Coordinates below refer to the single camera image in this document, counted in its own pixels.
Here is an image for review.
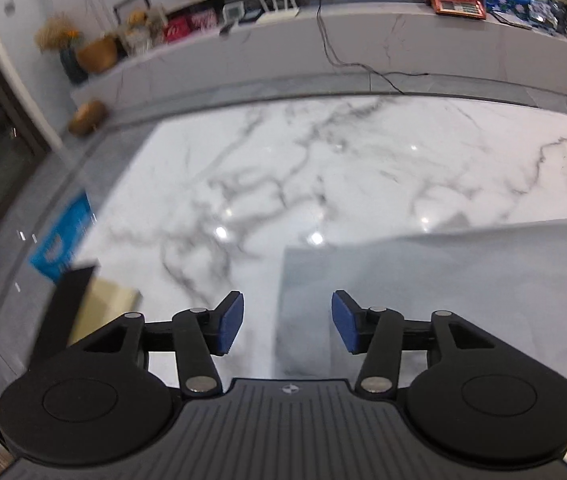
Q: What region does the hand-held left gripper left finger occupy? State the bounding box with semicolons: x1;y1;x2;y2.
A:
67;290;245;399

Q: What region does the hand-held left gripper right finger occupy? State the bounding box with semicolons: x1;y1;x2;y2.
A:
331;288;510;402

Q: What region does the light grey garment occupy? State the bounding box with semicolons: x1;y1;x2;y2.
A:
274;217;567;386

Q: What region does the beige cardboard sheet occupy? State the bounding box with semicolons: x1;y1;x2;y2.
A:
70;280;143;347

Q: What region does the blue floor mat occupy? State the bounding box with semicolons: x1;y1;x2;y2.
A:
30;192;92;281

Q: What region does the round wicker basket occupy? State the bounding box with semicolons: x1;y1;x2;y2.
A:
68;99;110;137

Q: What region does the white marble ledge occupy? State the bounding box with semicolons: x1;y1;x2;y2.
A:
70;0;567;122

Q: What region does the red box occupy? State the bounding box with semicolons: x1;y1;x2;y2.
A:
191;9;220;36
164;15;193;44

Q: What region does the pale flower bouquet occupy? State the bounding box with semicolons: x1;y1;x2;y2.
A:
122;9;165;56

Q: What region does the white desk clock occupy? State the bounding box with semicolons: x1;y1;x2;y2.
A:
222;2;247;24

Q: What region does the white router with antennas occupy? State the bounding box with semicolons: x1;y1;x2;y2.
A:
252;0;300;25

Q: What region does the dark vase with dried flowers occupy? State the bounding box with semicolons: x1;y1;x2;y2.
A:
35;16;89;86

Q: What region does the blue printed box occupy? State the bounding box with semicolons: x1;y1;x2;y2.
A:
485;0;531;17

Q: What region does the black cable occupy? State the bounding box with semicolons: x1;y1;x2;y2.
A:
315;0;430;94

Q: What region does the dark picture frame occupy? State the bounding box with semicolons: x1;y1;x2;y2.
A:
114;0;152;22

